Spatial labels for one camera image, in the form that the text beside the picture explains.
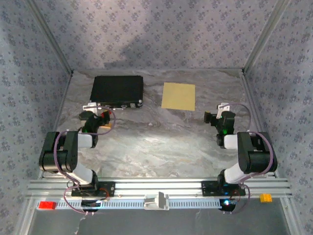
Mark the yellow square paper sheet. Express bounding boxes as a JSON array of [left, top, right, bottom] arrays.
[[161, 82, 196, 111]]

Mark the black hard case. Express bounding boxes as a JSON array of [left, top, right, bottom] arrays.
[[89, 75, 144, 110]]

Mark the black controller board with LED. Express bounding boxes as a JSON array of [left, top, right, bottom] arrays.
[[219, 198, 238, 212], [80, 199, 102, 212]]

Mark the large red toy brick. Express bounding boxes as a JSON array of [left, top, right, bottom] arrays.
[[38, 201, 57, 211]]

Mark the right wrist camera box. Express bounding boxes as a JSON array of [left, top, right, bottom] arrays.
[[217, 102, 232, 116]]

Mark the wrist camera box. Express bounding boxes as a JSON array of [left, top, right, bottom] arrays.
[[82, 102, 103, 114], [217, 102, 232, 116]]

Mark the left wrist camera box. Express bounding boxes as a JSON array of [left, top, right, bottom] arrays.
[[82, 102, 103, 114]]

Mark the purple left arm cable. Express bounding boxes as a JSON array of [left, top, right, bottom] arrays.
[[53, 105, 116, 216]]

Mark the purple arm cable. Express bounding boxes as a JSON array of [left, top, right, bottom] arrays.
[[53, 105, 116, 216], [221, 103, 274, 215]]

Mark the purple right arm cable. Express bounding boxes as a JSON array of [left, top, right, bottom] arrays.
[[221, 103, 274, 215]]

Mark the aluminium table side rail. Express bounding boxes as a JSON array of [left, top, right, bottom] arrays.
[[38, 70, 75, 179], [241, 70, 280, 179]]

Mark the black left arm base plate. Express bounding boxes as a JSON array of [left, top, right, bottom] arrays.
[[71, 181, 116, 197]]

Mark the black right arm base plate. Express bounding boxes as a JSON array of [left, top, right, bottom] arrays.
[[201, 180, 246, 197]]

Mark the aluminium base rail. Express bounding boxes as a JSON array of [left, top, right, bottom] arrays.
[[26, 178, 293, 199]]

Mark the white slotted cable duct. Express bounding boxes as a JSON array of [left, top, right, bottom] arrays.
[[36, 198, 237, 211]]

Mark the aluminium frame post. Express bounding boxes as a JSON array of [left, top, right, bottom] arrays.
[[25, 0, 74, 74]]

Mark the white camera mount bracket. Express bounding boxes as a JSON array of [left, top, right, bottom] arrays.
[[143, 191, 170, 211]]

